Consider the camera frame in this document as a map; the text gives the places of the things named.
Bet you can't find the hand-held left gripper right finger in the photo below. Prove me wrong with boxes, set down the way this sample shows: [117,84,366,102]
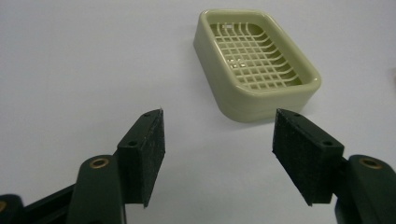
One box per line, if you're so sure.
[272,107,396,224]

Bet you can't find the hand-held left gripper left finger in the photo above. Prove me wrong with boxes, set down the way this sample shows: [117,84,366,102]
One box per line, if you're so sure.
[65,107,166,224]

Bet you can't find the pale green soap dish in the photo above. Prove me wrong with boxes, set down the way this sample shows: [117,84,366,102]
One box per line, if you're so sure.
[192,8,322,123]

